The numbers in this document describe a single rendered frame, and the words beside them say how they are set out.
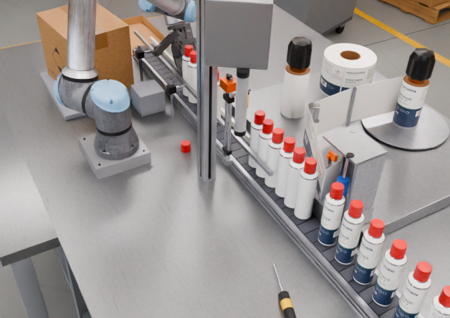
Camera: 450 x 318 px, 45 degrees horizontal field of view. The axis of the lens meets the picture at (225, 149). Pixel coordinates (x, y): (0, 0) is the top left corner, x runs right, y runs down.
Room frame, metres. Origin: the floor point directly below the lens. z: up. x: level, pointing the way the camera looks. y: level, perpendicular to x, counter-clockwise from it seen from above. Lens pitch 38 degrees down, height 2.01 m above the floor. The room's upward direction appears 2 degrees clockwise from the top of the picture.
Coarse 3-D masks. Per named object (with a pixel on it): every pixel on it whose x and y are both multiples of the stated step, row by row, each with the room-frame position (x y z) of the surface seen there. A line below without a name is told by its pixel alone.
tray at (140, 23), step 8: (136, 16) 2.50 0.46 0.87; (144, 16) 2.50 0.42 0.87; (128, 24) 2.47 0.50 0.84; (136, 24) 2.48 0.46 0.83; (144, 24) 2.48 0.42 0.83; (152, 24) 2.41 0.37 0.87; (144, 32) 2.40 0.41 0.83; (152, 32) 2.40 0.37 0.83; (160, 32) 2.33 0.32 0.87; (136, 40) 2.31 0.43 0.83; (160, 40) 2.32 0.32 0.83
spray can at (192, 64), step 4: (192, 52) 1.74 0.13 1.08; (196, 52) 1.74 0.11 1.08; (192, 56) 1.72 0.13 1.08; (196, 56) 1.72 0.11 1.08; (192, 60) 1.72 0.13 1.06; (196, 60) 1.72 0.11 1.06; (188, 64) 1.73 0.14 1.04; (192, 64) 1.72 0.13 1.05; (196, 64) 1.72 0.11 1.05; (188, 68) 1.72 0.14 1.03; (192, 68) 1.71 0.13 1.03; (196, 68) 1.71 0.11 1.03; (188, 72) 1.72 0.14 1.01; (192, 72) 1.71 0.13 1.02; (196, 72) 1.71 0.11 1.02; (188, 76) 1.72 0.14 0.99; (192, 76) 1.71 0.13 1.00; (196, 76) 1.71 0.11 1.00; (188, 80) 1.72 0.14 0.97; (192, 80) 1.71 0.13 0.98; (196, 80) 1.71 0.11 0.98; (192, 84) 1.71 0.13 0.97; (196, 84) 1.71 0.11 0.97; (196, 88) 1.71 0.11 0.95; (188, 92) 1.73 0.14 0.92; (188, 96) 1.73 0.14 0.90; (192, 96) 1.71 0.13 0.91; (188, 100) 1.73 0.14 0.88; (192, 100) 1.71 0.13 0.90; (196, 100) 1.71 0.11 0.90
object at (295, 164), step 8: (296, 152) 1.18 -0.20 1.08; (304, 152) 1.18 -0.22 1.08; (296, 160) 1.17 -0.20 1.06; (304, 160) 1.18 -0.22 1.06; (288, 168) 1.19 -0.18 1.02; (296, 168) 1.16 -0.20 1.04; (288, 176) 1.18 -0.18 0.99; (296, 176) 1.16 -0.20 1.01; (288, 184) 1.17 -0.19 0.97; (296, 184) 1.16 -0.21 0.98; (288, 192) 1.17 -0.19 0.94; (296, 192) 1.16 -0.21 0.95; (288, 200) 1.17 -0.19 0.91
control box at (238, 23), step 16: (208, 0) 1.28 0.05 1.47; (224, 0) 1.28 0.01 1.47; (240, 0) 1.28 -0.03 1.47; (256, 0) 1.28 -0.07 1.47; (272, 0) 1.29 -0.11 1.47; (208, 16) 1.28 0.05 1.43; (224, 16) 1.28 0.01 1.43; (240, 16) 1.28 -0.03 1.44; (256, 16) 1.27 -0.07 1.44; (272, 16) 1.27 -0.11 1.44; (208, 32) 1.28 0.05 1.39; (224, 32) 1.28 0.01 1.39; (240, 32) 1.28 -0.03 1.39; (256, 32) 1.27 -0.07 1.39; (208, 48) 1.28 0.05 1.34; (224, 48) 1.28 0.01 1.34; (240, 48) 1.28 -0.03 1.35; (256, 48) 1.27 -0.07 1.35; (208, 64) 1.28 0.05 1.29; (224, 64) 1.28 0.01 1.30; (240, 64) 1.28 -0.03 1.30; (256, 64) 1.27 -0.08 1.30
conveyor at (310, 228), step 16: (144, 48) 2.14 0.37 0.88; (160, 64) 2.01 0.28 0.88; (176, 80) 1.88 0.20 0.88; (240, 160) 1.38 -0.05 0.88; (256, 176) 1.31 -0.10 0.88; (272, 192) 1.23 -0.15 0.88; (288, 208) 1.16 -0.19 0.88; (304, 224) 1.10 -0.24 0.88; (336, 240) 1.04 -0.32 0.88; (352, 272) 0.93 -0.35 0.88; (352, 288) 0.89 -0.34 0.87; (368, 288) 0.88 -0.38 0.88; (368, 304) 0.84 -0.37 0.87
